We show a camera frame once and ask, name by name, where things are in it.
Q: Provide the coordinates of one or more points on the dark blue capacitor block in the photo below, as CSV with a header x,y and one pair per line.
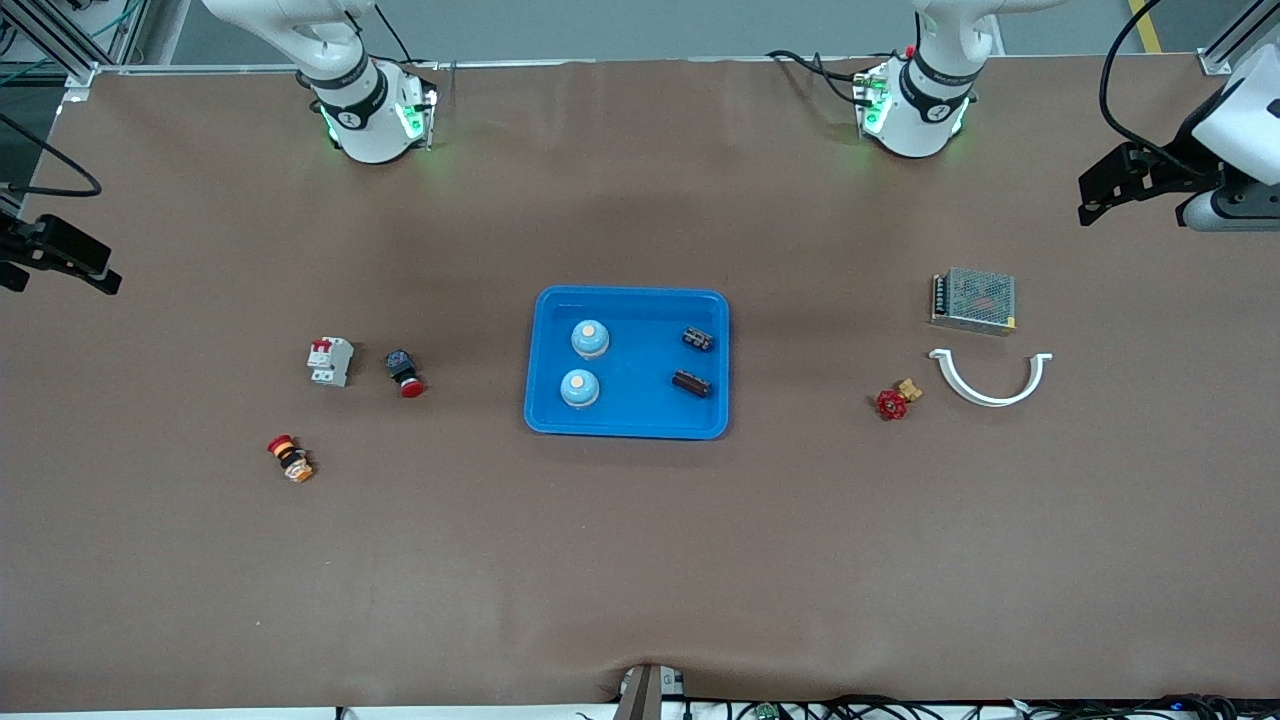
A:
x,y
698,339

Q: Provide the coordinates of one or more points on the aluminium frame profile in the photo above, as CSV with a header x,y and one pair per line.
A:
x,y
60,45
1222,52

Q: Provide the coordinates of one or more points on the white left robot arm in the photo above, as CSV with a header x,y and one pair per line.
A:
x,y
925,120

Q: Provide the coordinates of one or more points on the brown grey camera mount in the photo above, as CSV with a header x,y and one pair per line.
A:
x,y
648,695

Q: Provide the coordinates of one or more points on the blue dome desk bell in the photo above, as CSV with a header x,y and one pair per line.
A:
x,y
590,342
579,392

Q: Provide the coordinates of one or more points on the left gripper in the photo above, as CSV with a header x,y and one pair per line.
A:
x,y
1178,165

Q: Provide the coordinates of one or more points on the white red circuit breaker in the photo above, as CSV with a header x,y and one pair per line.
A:
x,y
330,362

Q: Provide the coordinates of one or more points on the red black push button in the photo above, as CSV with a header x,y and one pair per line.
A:
x,y
403,370

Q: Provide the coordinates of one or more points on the metal mesh power supply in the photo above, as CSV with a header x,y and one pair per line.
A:
x,y
975,300

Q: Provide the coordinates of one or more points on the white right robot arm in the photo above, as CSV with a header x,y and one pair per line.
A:
x,y
365,120

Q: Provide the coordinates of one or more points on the white curved pipe clamp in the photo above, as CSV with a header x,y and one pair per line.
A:
x,y
993,401

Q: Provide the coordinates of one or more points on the blue plastic tray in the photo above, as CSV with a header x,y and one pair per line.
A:
x,y
640,400

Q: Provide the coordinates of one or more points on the red yellow emergency stop button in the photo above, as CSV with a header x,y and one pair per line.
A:
x,y
290,458

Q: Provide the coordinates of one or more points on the brown table mat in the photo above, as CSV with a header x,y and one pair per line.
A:
x,y
640,560

